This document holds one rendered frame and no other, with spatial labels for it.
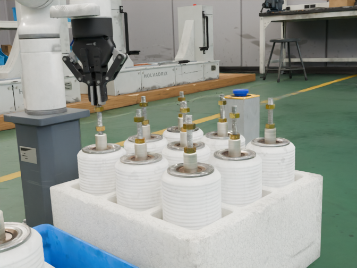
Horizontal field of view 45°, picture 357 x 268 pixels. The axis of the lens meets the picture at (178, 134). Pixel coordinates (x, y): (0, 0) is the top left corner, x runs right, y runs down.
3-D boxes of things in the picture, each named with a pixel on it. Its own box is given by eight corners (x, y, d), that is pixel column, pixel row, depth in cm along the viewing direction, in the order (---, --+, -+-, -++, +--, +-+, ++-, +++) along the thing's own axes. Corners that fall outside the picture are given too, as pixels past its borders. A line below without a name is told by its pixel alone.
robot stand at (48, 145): (16, 233, 108) (1, 114, 102) (62, 214, 120) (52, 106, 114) (53, 247, 100) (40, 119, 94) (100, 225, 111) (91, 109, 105)
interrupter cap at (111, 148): (92, 157, 80) (92, 153, 80) (75, 150, 86) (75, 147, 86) (128, 150, 85) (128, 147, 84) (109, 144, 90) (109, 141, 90)
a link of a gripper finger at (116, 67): (119, 52, 78) (100, 76, 81) (126, 59, 78) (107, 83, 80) (124, 51, 81) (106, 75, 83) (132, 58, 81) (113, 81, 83)
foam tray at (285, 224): (57, 269, 90) (49, 186, 86) (184, 212, 117) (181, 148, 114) (200, 356, 64) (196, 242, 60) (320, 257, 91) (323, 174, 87)
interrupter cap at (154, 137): (169, 141, 92) (169, 137, 92) (136, 145, 88) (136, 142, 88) (153, 134, 98) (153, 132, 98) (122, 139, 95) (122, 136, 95)
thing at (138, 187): (109, 257, 80) (102, 162, 76) (142, 237, 87) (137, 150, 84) (151, 270, 74) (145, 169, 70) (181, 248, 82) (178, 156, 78)
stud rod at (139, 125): (136, 151, 77) (134, 109, 75) (140, 150, 77) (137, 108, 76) (141, 152, 76) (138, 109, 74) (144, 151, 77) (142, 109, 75)
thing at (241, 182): (268, 242, 83) (268, 151, 79) (252, 266, 75) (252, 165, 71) (221, 234, 87) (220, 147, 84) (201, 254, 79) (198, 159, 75)
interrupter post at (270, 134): (266, 145, 84) (266, 129, 84) (262, 143, 87) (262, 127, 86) (278, 145, 85) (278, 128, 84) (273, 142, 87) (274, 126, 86)
